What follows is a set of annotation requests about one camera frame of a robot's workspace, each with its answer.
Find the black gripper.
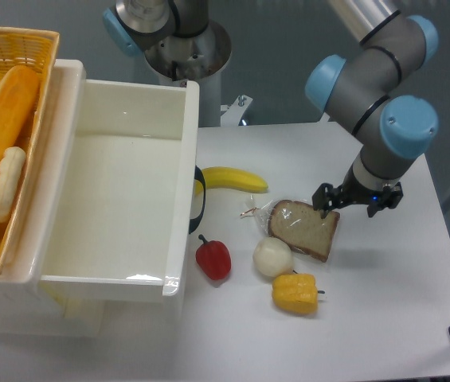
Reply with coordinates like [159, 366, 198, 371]
[311, 162, 403, 219]

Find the white round pear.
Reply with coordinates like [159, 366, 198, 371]
[252, 237, 294, 278]

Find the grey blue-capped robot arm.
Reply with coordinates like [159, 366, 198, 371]
[305, 1, 439, 217]

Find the bagged bread slice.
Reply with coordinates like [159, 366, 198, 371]
[241, 198, 340, 263]

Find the yellow bell pepper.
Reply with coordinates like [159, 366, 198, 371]
[272, 273, 325, 315]

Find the yellow banana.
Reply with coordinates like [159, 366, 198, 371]
[202, 166, 268, 193]

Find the red bell pepper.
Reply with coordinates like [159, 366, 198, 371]
[195, 234, 232, 281]

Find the white plastic drawer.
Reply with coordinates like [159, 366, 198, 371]
[41, 80, 199, 302]

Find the cream peanut-shaped toy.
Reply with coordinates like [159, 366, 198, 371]
[0, 146, 26, 223]

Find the white drawer cabinet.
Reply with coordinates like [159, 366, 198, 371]
[0, 59, 186, 338]

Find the yellow woven basket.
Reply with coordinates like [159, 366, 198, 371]
[0, 27, 59, 274]

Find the white table clamp bracket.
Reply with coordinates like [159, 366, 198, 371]
[220, 95, 253, 127]

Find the black drawer handle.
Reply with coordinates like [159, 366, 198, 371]
[188, 164, 207, 235]

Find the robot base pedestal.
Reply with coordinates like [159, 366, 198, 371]
[102, 0, 232, 127]

